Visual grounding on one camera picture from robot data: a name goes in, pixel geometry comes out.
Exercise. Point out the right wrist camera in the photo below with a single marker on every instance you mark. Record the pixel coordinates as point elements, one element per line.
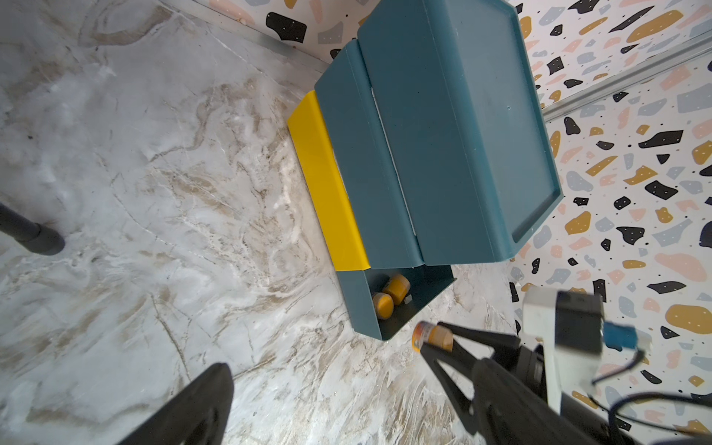
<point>574,332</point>

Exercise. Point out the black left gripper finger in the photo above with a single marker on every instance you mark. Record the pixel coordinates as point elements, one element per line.
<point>197,415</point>

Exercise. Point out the black perforated music stand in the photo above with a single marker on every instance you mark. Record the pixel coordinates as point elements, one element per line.
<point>36,238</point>

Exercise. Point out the orange paint can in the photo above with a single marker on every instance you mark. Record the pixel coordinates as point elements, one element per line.
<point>398,288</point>
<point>383,305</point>
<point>434,335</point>

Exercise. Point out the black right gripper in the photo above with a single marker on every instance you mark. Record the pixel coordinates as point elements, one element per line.
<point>517,400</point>

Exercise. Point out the yellow base plate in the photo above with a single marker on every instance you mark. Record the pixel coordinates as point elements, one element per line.
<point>326,187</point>

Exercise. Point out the teal drawer cabinet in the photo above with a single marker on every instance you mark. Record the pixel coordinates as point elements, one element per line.
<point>437,131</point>

